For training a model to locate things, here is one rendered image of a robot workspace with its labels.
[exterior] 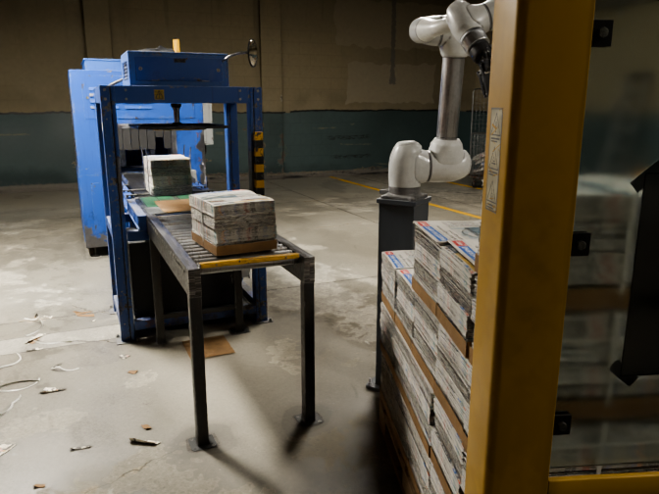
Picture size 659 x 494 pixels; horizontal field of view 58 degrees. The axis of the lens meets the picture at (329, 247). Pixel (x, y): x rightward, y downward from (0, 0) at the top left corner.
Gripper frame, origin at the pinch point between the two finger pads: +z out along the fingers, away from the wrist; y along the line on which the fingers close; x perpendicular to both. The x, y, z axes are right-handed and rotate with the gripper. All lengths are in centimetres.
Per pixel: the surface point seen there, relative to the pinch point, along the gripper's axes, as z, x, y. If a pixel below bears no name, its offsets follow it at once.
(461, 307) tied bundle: 70, 52, -14
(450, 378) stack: 83, 56, 6
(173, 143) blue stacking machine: -262, 116, 329
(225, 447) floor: 63, 126, 117
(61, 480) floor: 57, 189, 103
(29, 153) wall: -585, 351, 690
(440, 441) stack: 96, 60, 25
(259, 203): -25, 83, 74
